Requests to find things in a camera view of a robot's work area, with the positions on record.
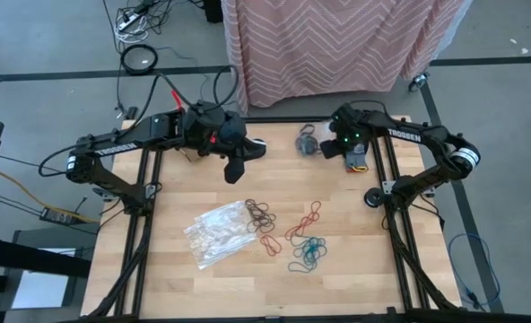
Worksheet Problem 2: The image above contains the yellow cable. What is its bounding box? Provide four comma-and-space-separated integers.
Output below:
0, 166, 101, 224

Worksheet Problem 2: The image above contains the black furniture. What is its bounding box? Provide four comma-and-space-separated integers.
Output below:
0, 228, 92, 323

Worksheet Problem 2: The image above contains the small black roll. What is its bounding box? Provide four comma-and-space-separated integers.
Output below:
364, 187, 387, 209

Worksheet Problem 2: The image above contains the white power strip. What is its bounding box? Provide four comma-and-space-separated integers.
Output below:
117, 12, 142, 31

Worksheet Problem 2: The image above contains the white cable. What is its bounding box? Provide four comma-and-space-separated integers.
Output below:
114, 11, 152, 45

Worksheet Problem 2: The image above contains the pink chevron cloth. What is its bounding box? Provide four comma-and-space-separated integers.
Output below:
221, 0, 473, 115

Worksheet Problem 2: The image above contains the wide black rubber band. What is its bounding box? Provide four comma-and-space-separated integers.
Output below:
295, 124, 321, 157

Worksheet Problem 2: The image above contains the pile of teal rubber bands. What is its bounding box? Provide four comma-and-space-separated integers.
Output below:
287, 236, 329, 275

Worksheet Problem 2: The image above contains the blue floor cable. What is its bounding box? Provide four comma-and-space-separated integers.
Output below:
447, 231, 503, 312

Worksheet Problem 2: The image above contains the caster wheel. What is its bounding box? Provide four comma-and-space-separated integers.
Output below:
407, 71, 430, 93

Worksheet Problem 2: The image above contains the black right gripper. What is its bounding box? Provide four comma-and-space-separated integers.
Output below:
319, 129, 361, 160

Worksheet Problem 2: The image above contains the pile of thin brown rubber bands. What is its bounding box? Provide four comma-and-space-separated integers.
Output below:
244, 198, 278, 236

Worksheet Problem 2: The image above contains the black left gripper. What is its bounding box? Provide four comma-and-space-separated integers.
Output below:
199, 109, 267, 185

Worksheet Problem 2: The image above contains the stack of clear zipper bags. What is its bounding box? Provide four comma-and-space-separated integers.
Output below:
183, 200, 258, 271

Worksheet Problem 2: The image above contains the black box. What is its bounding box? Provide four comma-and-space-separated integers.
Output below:
202, 0, 224, 24

